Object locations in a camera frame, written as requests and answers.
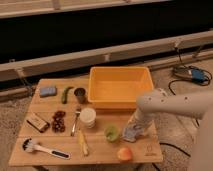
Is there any green plastic cup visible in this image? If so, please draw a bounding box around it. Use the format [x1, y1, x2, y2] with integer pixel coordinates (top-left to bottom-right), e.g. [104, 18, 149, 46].
[104, 125, 119, 142]

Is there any wooden folding table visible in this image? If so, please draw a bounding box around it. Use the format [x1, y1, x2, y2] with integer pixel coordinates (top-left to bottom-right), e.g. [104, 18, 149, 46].
[8, 78, 164, 168]

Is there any dark grape bunch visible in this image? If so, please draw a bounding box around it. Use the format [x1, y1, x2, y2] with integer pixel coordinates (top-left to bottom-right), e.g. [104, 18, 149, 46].
[51, 111, 66, 133]

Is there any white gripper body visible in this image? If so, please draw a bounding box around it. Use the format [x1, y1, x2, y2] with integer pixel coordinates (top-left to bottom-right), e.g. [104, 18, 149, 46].
[130, 109, 154, 134]

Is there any yellow plastic bin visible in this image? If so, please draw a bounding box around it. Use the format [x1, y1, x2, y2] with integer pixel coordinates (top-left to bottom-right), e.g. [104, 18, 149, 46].
[88, 66, 154, 109]

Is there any black cable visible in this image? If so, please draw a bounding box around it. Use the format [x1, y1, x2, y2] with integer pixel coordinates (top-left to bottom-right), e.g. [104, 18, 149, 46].
[151, 46, 213, 171]

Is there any dark metal cup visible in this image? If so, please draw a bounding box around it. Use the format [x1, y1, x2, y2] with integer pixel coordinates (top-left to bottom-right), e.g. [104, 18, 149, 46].
[74, 88, 86, 104]

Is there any blue grey towel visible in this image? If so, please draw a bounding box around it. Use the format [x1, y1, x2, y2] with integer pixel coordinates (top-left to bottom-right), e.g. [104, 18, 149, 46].
[122, 123, 145, 143]

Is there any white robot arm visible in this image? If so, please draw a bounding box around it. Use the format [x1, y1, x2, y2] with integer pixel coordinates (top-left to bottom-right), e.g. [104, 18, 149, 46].
[133, 88, 213, 171]

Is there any green cucumber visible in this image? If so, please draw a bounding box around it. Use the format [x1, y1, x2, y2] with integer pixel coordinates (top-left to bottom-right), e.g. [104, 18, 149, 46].
[61, 86, 74, 104]

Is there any blue sponge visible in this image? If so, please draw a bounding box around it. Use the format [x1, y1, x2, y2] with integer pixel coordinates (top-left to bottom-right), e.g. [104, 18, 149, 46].
[39, 86, 57, 97]

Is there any white dish brush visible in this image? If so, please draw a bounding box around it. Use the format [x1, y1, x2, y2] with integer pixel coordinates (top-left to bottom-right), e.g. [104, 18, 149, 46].
[22, 138, 70, 160]

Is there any small brown box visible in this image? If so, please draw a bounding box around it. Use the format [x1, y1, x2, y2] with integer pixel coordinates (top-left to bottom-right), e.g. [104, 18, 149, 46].
[26, 113, 50, 133]

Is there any orange peach fruit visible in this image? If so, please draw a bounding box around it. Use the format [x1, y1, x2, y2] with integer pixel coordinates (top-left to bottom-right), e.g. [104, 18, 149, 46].
[117, 147, 133, 162]

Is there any white cylindrical container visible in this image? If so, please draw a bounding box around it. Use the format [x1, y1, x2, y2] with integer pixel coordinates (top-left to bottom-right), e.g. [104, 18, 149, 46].
[80, 107, 96, 128]

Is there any blue power adapter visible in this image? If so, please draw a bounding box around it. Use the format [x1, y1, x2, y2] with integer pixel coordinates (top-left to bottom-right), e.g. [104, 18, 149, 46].
[172, 66, 205, 83]

